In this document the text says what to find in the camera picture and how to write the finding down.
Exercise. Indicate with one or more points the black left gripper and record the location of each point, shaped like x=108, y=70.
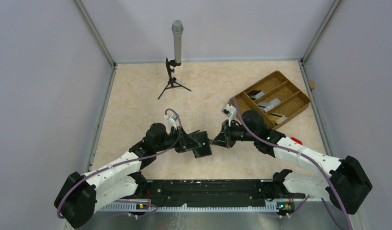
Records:
x=186, y=143

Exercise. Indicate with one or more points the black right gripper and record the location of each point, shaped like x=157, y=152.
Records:
x=224, y=138

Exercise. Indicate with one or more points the black leather card holder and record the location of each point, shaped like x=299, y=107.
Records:
x=203, y=149

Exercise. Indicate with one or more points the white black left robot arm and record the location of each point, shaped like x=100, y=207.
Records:
x=82, y=195

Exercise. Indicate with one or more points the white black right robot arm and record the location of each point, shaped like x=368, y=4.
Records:
x=343, y=181

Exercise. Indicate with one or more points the black card stack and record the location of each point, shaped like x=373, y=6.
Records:
x=255, y=94

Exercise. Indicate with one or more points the silver card stack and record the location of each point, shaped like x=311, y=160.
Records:
x=266, y=106

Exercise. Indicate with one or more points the gold card stack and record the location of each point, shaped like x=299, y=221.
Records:
x=277, y=118

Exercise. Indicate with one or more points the woven wicker divided tray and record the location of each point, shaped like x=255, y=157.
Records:
x=275, y=85

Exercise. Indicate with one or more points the red yellow emergency stop button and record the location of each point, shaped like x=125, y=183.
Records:
x=297, y=140

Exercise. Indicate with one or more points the black mini tripod stand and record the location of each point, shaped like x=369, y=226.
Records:
x=172, y=81

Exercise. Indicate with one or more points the grey microphone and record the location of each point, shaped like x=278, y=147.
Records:
x=177, y=30

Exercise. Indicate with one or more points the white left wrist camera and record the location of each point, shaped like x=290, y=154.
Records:
x=173, y=120

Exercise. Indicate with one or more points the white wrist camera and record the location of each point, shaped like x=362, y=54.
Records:
x=230, y=111
x=173, y=120

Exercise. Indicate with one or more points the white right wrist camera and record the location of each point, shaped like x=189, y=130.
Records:
x=230, y=111

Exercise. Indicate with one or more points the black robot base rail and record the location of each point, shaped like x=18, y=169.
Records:
x=210, y=193

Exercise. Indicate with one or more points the small wooden wall block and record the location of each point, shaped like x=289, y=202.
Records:
x=311, y=85

